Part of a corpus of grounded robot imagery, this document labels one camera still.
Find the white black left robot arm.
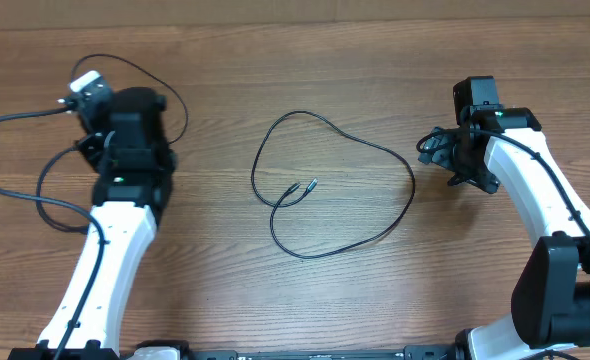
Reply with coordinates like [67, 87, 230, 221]
[10, 87, 176, 359]

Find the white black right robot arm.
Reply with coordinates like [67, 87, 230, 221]
[417, 106, 590, 359]

